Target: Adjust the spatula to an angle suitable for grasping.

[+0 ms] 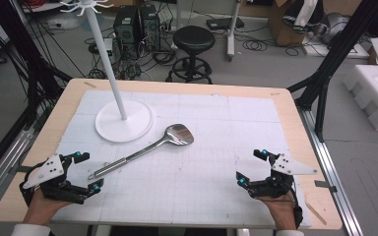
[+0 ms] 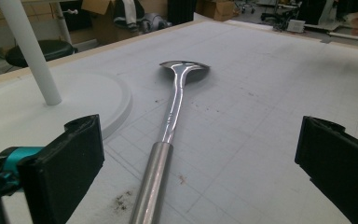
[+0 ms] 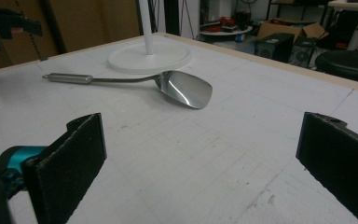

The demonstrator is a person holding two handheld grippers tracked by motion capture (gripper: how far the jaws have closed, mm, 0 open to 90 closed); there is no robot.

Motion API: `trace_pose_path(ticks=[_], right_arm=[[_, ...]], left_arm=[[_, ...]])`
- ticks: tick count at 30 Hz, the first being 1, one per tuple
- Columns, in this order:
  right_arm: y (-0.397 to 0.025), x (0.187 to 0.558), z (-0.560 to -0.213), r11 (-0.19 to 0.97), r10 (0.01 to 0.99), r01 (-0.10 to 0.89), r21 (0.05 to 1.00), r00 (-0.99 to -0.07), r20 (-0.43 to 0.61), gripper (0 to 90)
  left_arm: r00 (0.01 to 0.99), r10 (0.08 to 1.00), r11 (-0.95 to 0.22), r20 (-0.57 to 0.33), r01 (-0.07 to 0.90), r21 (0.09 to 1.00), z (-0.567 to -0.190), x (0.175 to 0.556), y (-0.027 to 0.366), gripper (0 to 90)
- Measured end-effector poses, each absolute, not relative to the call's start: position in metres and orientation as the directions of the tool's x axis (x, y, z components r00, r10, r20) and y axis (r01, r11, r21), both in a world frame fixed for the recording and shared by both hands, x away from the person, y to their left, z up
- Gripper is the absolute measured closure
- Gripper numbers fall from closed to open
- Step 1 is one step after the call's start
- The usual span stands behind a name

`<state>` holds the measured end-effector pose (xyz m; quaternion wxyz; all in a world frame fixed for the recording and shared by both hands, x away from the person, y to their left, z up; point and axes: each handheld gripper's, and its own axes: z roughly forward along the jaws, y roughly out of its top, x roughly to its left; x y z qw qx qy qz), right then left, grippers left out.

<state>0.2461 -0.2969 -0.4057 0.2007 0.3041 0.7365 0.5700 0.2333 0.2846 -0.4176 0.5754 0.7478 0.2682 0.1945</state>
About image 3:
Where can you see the open cardboard box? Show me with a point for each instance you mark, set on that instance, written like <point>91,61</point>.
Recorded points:
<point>279,28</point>

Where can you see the metal spatula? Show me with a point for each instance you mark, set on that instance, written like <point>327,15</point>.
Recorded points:
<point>183,88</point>

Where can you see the white hook stand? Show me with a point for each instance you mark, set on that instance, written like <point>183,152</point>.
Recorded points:
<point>149,59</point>

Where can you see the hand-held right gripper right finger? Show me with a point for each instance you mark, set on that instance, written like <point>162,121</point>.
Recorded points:
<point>338,161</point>

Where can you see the round white table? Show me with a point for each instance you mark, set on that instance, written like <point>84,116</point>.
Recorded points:
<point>227,32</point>

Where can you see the red object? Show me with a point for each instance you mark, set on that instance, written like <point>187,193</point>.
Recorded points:
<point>227,21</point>

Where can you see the white grid mat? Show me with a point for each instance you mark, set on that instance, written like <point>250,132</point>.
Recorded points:
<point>199,155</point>

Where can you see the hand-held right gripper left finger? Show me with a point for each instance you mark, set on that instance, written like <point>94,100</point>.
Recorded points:
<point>68,168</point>

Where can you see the black computer tower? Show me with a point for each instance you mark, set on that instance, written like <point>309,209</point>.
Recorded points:
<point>275,46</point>
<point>303,53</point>

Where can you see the black round stool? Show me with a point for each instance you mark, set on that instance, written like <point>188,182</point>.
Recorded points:
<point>351,63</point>

